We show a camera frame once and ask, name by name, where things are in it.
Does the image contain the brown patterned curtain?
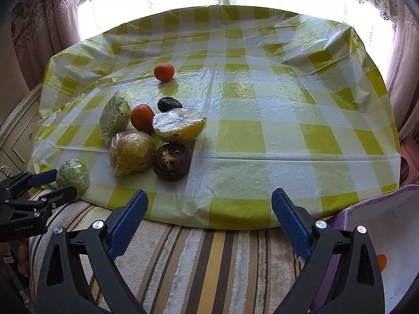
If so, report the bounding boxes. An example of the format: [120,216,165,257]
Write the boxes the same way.
[10,0,84,82]
[383,0,419,131]

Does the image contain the yellow checked plastic tablecloth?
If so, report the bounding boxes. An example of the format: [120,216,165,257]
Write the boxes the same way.
[28,5,401,231]

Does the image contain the small dark wrinkled fruit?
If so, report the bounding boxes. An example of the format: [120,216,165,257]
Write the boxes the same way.
[157,97,183,113]

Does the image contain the large dark brown fruit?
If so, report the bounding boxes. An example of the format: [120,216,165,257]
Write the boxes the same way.
[152,143,192,181]

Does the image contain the green round fruit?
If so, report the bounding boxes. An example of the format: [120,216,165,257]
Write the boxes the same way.
[56,159,90,200]

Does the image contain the cream carved cabinet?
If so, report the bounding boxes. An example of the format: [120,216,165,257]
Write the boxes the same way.
[0,82,43,177]

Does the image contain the purple cardboard box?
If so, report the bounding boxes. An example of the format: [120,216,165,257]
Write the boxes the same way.
[327,185,419,314]

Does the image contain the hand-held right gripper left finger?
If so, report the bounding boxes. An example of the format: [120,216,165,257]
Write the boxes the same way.
[35,190,149,314]

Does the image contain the half pomelo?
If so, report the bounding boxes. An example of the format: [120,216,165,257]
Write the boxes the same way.
[151,109,207,142]

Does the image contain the striped plush rug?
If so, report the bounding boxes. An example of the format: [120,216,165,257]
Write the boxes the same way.
[28,190,338,314]

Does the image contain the yellow round fruit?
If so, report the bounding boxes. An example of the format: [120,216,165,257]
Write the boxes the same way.
[109,130,157,175]

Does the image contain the green fruit wedge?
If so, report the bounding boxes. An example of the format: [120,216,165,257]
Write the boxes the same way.
[99,92,131,139]

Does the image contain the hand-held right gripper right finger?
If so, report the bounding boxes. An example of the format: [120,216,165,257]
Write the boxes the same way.
[271,188,387,314]

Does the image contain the pink plastic stool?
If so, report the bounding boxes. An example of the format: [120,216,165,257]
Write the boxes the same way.
[398,136,419,187]

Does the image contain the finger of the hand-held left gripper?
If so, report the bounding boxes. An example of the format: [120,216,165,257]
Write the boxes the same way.
[7,185,78,219]
[0,169,59,193]

